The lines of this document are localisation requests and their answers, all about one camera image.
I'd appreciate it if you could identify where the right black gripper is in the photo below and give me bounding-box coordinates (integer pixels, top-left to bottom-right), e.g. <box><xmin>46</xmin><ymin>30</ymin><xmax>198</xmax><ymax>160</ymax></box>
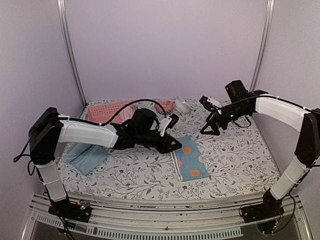
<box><xmin>200</xmin><ymin>102</ymin><xmax>251</xmax><ymax>136</ymax></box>

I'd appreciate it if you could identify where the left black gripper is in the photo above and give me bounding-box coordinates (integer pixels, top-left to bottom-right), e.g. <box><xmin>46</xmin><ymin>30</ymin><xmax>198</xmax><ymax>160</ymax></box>
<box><xmin>136</xmin><ymin>131</ymin><xmax>184</xmax><ymax>155</ymax></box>

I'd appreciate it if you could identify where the pink plastic basket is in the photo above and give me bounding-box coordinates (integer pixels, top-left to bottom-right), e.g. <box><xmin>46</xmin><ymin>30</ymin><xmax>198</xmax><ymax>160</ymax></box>
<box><xmin>87</xmin><ymin>100</ymin><xmax>130</xmax><ymax>124</ymax></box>

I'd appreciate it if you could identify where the blue patterned towel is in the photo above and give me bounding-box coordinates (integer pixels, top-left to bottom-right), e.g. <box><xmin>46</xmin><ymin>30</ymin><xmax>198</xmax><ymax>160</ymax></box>
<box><xmin>170</xmin><ymin>135</ymin><xmax>210</xmax><ymax>182</ymax></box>

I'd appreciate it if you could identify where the pink terry towel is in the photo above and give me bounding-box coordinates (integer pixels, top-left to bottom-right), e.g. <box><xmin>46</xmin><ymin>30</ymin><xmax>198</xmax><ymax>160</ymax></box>
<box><xmin>119</xmin><ymin>104</ymin><xmax>136</xmax><ymax>123</ymax></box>

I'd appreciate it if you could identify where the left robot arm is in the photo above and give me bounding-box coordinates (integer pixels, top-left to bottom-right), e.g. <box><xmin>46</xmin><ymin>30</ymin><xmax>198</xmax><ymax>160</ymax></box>
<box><xmin>28</xmin><ymin>107</ymin><xmax>182</xmax><ymax>217</ymax></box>

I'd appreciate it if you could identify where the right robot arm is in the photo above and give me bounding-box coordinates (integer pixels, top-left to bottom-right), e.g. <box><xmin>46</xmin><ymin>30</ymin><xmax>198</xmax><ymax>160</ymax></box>
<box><xmin>199</xmin><ymin>80</ymin><xmax>320</xmax><ymax>218</ymax></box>

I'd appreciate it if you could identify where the red patterned bowl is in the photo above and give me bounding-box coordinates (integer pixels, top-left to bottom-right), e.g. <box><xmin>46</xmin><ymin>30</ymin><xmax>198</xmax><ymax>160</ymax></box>
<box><xmin>154</xmin><ymin>100</ymin><xmax>175</xmax><ymax>115</ymax></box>

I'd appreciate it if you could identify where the white tipped bowl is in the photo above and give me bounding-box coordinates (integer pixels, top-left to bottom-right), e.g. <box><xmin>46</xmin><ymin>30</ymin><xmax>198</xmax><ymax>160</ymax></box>
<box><xmin>174</xmin><ymin>96</ymin><xmax>192</xmax><ymax>114</ymax></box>

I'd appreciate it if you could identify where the floral table mat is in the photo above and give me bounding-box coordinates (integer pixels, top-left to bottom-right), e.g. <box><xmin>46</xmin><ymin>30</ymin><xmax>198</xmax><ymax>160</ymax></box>
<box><xmin>57</xmin><ymin>99</ymin><xmax>280</xmax><ymax>201</ymax></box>

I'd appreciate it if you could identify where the plain teal folded towel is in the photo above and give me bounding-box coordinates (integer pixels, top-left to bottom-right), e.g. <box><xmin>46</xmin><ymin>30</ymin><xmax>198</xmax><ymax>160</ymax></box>
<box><xmin>63</xmin><ymin>143</ymin><xmax>107</xmax><ymax>176</ymax></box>

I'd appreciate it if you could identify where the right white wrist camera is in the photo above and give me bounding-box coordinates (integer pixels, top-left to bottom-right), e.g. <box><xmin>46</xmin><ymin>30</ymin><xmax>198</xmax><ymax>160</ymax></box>
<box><xmin>199</xmin><ymin>95</ymin><xmax>223</xmax><ymax>114</ymax></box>

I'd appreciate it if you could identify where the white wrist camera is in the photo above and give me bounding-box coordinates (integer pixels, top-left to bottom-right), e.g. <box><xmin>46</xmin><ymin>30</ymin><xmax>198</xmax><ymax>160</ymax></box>
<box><xmin>158</xmin><ymin>113</ymin><xmax>179</xmax><ymax>137</ymax></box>
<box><xmin>199</xmin><ymin>95</ymin><xmax>223</xmax><ymax>114</ymax></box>

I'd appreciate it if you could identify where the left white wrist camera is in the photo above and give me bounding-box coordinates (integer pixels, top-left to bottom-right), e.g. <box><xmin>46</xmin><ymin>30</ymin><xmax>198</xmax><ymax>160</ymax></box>
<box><xmin>158</xmin><ymin>113</ymin><xmax>179</xmax><ymax>137</ymax></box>

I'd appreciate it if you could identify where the front aluminium rail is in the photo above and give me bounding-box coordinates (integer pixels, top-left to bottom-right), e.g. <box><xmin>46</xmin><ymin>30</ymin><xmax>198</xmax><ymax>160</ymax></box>
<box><xmin>23</xmin><ymin>192</ymin><xmax>313</xmax><ymax>240</ymax></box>

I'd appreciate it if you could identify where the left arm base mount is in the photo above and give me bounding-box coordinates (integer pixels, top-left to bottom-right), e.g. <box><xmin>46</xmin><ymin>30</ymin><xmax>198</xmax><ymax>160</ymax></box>
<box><xmin>48</xmin><ymin>195</ymin><xmax>92</xmax><ymax>223</ymax></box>

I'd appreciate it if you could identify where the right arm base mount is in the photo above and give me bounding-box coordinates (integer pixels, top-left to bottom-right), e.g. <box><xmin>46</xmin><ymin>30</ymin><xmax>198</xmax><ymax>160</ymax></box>
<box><xmin>239</xmin><ymin>189</ymin><xmax>285</xmax><ymax>223</ymax></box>

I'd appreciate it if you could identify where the right aluminium frame post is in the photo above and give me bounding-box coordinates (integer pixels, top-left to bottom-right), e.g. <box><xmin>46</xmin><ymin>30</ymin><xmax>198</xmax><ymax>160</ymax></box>
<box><xmin>249</xmin><ymin>0</ymin><xmax>275</xmax><ymax>91</ymax></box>

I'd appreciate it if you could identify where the aluminium frame post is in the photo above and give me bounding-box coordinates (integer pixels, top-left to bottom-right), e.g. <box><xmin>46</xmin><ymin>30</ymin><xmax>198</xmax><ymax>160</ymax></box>
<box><xmin>56</xmin><ymin>0</ymin><xmax>88</xmax><ymax>107</ymax></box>
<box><xmin>249</xmin><ymin>0</ymin><xmax>275</xmax><ymax>91</ymax></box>

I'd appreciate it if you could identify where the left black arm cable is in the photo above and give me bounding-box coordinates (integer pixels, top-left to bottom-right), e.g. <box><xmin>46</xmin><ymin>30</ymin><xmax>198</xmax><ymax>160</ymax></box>
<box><xmin>12</xmin><ymin>98</ymin><xmax>168</xmax><ymax>163</ymax></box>

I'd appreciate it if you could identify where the left aluminium frame post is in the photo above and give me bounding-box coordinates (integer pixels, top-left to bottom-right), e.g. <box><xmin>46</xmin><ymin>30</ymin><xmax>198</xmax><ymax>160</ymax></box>
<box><xmin>56</xmin><ymin>0</ymin><xmax>88</xmax><ymax>107</ymax></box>

